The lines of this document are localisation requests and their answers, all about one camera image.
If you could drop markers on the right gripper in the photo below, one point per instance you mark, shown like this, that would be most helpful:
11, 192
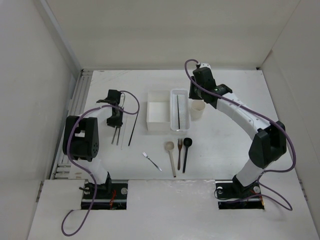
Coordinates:
193, 95

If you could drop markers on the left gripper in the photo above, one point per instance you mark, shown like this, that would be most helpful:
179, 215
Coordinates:
117, 123

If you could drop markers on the black chopstick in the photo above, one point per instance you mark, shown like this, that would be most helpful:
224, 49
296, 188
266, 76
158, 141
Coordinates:
178, 111
133, 129

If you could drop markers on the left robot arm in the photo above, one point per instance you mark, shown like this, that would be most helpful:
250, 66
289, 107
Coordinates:
81, 137

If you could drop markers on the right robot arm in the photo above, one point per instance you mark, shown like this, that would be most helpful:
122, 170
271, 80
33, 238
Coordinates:
268, 142

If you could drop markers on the white perforated basket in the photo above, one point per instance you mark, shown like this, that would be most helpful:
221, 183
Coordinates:
183, 110

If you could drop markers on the white square box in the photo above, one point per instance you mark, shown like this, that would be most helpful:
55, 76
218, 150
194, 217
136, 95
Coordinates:
158, 111

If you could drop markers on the white chopstick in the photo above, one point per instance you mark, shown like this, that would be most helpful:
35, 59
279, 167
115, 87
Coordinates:
124, 133

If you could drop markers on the small metal fork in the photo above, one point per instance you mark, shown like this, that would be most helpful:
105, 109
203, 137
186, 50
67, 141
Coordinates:
147, 157

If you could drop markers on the black spoon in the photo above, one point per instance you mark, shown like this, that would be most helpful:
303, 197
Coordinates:
187, 142

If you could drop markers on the brown wooden fork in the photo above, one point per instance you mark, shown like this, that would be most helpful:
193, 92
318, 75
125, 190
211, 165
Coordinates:
179, 146

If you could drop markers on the beige wooden spoon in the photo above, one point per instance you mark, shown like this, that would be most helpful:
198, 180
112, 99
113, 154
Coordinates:
169, 146

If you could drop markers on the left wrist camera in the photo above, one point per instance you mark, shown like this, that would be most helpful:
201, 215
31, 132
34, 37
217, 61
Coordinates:
122, 99

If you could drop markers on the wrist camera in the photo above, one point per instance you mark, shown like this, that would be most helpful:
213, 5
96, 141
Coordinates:
122, 99
203, 65

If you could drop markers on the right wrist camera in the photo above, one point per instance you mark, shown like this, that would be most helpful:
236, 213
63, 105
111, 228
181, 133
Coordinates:
203, 65

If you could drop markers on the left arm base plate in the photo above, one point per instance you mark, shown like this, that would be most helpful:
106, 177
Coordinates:
111, 197

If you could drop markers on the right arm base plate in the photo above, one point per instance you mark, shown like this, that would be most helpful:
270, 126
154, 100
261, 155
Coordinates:
229, 199

